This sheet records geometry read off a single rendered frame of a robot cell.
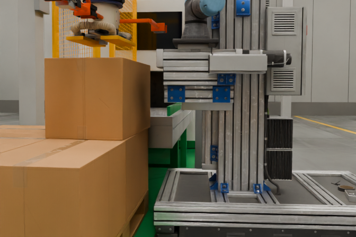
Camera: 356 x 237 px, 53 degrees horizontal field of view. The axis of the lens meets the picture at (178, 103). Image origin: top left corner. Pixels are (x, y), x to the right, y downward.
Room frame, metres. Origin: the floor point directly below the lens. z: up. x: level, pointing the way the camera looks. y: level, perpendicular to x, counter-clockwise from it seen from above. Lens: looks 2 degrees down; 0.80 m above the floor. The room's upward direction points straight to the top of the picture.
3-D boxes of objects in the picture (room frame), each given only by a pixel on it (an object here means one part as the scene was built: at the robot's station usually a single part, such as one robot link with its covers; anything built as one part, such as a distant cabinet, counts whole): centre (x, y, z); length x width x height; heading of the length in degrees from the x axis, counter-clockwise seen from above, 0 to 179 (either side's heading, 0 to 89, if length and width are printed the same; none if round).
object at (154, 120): (2.40, 0.38, 0.58); 0.70 x 0.03 x 0.06; 84
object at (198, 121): (2.92, -0.17, 0.50); 0.07 x 0.07 x 1.00; 84
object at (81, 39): (2.06, 0.52, 1.07); 0.34 x 0.10 x 0.05; 171
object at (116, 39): (2.03, 0.33, 1.07); 0.34 x 0.10 x 0.05; 171
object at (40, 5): (3.23, 1.22, 1.62); 0.20 x 0.05 x 0.30; 174
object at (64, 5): (1.58, 0.49, 1.17); 0.07 x 0.07 x 0.04; 81
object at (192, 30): (1.86, -0.09, 1.09); 0.15 x 0.15 x 0.10
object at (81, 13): (1.80, 0.46, 1.18); 0.10 x 0.08 x 0.06; 81
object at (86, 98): (2.04, 0.42, 0.74); 0.60 x 0.40 x 0.40; 172
